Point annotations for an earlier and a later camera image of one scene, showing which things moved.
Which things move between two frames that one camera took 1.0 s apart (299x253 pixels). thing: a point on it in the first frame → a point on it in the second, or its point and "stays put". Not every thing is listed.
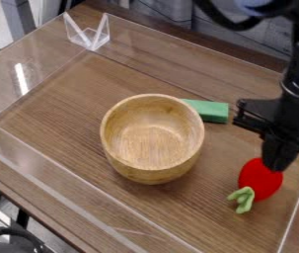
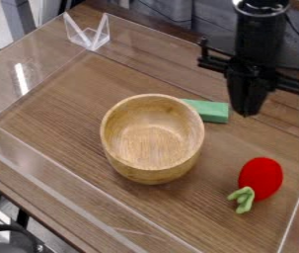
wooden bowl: [152, 134] stays put
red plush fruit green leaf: [260, 184] stays put
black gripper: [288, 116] → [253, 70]
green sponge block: [215, 112] stays put
